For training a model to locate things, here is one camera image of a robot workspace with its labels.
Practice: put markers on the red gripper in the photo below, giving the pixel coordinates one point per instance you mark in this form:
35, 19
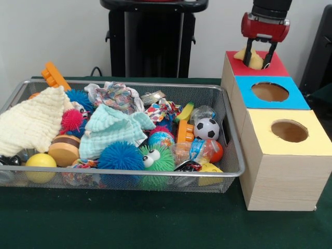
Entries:
264, 29

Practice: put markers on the yellow plush toy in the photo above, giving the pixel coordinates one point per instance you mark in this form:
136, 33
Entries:
256, 61

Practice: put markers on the light blue muslin cloth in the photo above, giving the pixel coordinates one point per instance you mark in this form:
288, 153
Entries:
111, 135

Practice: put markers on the blue spiky ball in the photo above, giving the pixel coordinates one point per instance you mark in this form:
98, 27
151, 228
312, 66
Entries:
79, 96
120, 155

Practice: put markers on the pink blue fuzzy caterpillar toy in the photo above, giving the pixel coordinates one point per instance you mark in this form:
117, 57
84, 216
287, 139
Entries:
71, 118

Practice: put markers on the orange plastic toy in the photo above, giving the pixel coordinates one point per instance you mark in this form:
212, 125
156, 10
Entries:
52, 74

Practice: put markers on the cream muslin cloth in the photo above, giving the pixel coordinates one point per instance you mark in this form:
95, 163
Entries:
31, 122

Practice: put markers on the wooden box with three holes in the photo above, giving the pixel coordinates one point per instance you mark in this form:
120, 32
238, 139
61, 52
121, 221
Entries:
285, 181

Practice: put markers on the black stand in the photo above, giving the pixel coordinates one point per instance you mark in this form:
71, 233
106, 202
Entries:
320, 46

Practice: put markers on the dark green side tablecloth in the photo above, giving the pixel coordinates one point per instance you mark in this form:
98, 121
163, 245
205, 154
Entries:
323, 94

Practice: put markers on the black white soccer ball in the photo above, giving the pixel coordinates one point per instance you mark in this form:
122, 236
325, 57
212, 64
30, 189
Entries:
206, 129

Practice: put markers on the green spiky toy with eyes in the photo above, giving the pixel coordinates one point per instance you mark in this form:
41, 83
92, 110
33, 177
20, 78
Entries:
166, 159

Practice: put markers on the tan brown toy hamburger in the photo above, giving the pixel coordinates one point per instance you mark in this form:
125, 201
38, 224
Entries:
63, 153

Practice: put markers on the yellow ball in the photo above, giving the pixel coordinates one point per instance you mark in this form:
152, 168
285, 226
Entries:
41, 160

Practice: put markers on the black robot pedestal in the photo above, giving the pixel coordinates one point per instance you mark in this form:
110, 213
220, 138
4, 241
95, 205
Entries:
155, 39

